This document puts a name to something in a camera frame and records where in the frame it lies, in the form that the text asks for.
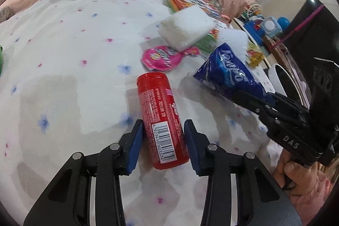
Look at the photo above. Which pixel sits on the white foam block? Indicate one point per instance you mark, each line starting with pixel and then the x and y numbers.
pixel 185 27

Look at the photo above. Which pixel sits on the pink drink pouch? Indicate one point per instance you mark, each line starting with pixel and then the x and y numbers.
pixel 159 58

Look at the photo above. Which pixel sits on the blue snack packet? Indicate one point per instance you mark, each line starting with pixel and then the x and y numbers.
pixel 230 75

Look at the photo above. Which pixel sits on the toy ferris wheel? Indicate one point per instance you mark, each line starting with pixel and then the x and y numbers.
pixel 251 10

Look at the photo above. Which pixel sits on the yellow toy blocks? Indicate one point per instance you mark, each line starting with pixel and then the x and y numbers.
pixel 255 58

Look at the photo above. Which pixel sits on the black television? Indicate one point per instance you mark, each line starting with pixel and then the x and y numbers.
pixel 312 30

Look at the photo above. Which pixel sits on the blue toy set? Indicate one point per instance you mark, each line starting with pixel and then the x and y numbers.
pixel 251 28

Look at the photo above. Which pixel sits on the person's right hand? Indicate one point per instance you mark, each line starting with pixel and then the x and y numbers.
pixel 299 175

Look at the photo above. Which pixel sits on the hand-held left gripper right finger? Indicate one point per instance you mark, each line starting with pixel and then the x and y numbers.
pixel 192 146

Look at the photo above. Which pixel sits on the pink stick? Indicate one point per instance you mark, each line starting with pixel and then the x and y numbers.
pixel 296 28

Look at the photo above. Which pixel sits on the white round trash bin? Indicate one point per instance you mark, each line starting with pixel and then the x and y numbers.
pixel 275 77

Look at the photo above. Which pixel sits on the white floral tablecloth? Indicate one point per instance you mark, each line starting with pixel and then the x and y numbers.
pixel 66 56

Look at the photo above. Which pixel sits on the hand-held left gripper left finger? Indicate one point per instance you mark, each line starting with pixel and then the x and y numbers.
pixel 135 146

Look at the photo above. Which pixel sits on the white ribbed foam piece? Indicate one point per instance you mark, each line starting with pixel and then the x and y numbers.
pixel 233 42

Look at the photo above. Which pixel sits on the red plastic bottle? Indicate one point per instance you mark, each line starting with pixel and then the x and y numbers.
pixel 159 114

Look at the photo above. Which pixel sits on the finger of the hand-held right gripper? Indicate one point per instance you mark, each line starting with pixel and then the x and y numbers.
pixel 251 104
pixel 288 104

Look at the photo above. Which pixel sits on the light blue cube toy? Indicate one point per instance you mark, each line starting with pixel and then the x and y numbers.
pixel 270 26

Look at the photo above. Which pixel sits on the blue spiky ball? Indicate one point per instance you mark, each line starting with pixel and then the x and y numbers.
pixel 284 22

